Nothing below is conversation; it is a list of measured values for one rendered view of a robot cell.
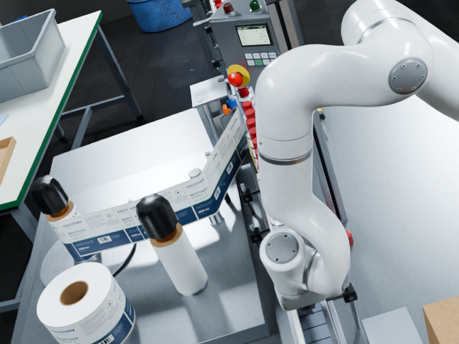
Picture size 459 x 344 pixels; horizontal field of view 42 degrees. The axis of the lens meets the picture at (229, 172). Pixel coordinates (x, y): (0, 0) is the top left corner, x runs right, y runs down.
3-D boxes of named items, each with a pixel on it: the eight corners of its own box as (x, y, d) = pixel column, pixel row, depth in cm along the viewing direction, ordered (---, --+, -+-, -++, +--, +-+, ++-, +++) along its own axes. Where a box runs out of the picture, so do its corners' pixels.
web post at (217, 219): (208, 218, 176) (186, 170, 165) (223, 213, 176) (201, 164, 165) (210, 228, 173) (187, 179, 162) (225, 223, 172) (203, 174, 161)
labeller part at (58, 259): (49, 236, 195) (47, 234, 194) (136, 207, 192) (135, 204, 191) (35, 308, 170) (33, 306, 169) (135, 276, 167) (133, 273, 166)
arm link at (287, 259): (324, 262, 116) (281, 250, 120) (315, 233, 106) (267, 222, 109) (311, 302, 113) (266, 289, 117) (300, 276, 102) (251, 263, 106)
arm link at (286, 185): (362, 142, 95) (354, 278, 113) (270, 126, 102) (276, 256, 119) (345, 173, 89) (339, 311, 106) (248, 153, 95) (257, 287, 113)
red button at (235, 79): (229, 68, 143) (224, 75, 141) (242, 68, 141) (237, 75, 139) (234, 82, 145) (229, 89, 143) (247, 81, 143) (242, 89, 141)
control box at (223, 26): (248, 67, 153) (225, -1, 142) (309, 65, 144) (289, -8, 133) (231, 89, 147) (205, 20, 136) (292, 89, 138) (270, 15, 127)
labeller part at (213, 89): (190, 87, 188) (189, 85, 187) (223, 76, 187) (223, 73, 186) (193, 108, 177) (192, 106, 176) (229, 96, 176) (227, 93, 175)
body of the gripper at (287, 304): (314, 254, 120) (321, 275, 129) (266, 269, 121) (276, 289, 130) (325, 288, 116) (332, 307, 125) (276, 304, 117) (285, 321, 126)
